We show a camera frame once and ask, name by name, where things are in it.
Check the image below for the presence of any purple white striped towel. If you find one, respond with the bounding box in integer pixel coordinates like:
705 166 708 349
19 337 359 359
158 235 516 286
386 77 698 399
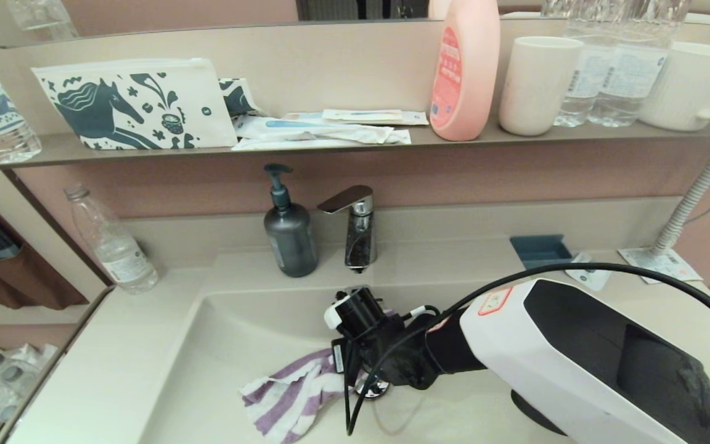
241 347 368 444

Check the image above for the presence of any chrome sink faucet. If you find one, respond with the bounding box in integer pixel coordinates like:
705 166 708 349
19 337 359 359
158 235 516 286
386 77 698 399
317 185 378 274

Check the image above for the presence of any beige sink basin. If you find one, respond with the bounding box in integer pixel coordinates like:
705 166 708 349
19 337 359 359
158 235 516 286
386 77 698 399
139 239 608 444

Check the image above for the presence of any chrome drain stopper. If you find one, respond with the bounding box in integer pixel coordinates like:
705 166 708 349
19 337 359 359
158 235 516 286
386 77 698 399
355 379 391 400

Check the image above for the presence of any grey soap pump bottle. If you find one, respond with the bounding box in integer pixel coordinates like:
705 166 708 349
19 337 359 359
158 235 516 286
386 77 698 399
263 163 319 278

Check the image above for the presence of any blue soap tray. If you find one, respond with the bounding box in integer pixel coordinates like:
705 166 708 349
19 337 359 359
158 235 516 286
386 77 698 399
510 234 573 270

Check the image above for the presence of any flat white sachet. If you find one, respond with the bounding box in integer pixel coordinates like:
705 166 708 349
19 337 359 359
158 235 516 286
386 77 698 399
232 130 412 152

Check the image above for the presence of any long white toothbrush packet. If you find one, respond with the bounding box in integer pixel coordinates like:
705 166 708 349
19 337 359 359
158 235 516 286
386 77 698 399
234 115 398 146

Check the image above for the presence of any small white blue sachet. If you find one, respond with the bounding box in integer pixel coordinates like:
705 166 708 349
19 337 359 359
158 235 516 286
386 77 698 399
565 252 611 292

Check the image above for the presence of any small cream sachet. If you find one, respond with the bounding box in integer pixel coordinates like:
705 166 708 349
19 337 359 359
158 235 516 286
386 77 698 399
322 109 405 123

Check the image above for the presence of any white blue edged sachet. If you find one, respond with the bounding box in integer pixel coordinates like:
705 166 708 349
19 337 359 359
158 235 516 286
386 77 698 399
282 112 431 126

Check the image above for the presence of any slim clear plastic bottle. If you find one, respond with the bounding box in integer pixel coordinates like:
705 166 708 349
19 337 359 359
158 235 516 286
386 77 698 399
63 184 160 294

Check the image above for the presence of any small blue print pouch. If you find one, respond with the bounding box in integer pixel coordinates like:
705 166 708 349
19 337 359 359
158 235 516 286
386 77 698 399
219 78 263 118

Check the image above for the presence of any pink lotion bottle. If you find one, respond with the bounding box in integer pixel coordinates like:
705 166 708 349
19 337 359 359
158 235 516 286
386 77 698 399
429 0 501 142

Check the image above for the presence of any white printed paper card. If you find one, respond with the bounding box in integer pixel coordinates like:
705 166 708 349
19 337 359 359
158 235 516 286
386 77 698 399
618 248 704 284

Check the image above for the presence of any white tumbler cup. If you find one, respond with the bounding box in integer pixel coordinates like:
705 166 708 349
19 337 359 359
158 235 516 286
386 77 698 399
499 36 584 137

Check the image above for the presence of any white horse print pouch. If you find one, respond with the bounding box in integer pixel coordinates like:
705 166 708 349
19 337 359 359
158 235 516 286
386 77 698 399
31 58 239 150

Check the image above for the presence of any clear water bottle white label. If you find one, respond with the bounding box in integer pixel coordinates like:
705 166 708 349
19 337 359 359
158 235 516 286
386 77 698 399
553 0 619 128
589 0 692 128

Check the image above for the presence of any white ceramic mug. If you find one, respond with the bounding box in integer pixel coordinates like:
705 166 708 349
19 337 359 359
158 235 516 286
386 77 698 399
639 41 710 132

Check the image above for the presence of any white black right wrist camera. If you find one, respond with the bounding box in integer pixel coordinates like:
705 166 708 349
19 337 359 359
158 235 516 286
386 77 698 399
324 286 393 340

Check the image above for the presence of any grey wall shelf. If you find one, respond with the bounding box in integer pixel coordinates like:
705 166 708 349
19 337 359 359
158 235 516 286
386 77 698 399
0 118 710 173

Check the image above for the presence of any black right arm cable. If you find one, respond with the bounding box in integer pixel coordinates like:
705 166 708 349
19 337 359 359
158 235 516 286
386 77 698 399
344 262 710 437

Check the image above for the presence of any white corrugated hose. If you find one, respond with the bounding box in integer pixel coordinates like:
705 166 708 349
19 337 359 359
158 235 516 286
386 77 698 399
651 148 710 255

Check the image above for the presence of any wall mirror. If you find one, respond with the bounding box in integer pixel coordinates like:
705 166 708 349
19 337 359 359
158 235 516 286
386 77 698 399
0 0 710 50

